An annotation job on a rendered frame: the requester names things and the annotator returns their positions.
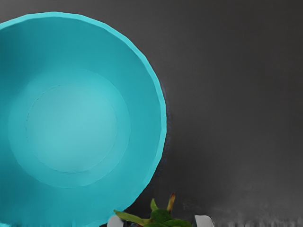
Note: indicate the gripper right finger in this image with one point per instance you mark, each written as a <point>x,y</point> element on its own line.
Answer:
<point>202,221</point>

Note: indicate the teal bowl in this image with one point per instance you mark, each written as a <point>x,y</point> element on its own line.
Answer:
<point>71,123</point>

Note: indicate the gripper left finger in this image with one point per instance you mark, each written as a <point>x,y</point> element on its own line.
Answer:
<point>114,222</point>

